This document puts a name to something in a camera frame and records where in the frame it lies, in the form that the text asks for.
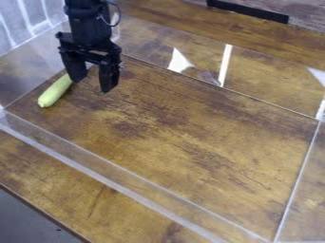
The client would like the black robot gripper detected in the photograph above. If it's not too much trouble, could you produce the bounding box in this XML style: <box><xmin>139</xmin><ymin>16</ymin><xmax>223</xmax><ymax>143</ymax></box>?
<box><xmin>56</xmin><ymin>32</ymin><xmax>122</xmax><ymax>93</ymax></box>

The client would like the clear acrylic enclosure wall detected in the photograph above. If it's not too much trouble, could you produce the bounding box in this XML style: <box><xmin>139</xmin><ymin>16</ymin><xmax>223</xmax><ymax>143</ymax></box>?
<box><xmin>0</xmin><ymin>0</ymin><xmax>325</xmax><ymax>243</ymax></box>

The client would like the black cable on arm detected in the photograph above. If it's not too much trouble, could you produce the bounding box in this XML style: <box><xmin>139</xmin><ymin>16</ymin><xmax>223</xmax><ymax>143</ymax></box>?
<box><xmin>98</xmin><ymin>0</ymin><xmax>123</xmax><ymax>28</ymax></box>

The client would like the green handled metal spoon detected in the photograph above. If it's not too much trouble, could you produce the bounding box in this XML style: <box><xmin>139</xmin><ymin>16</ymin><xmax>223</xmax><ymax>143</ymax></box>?
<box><xmin>38</xmin><ymin>73</ymin><xmax>78</xmax><ymax>108</ymax></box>

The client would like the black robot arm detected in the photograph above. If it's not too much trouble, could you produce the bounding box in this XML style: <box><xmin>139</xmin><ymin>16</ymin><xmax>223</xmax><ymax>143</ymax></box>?
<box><xmin>56</xmin><ymin>0</ymin><xmax>122</xmax><ymax>93</ymax></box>

